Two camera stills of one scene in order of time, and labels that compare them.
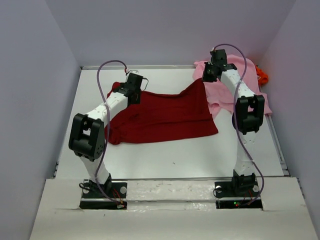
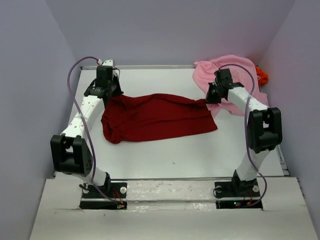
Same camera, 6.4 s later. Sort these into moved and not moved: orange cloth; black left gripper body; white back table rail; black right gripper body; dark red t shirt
Moved: dark red t shirt; black right gripper body; black left gripper body
Not moved: orange cloth; white back table rail
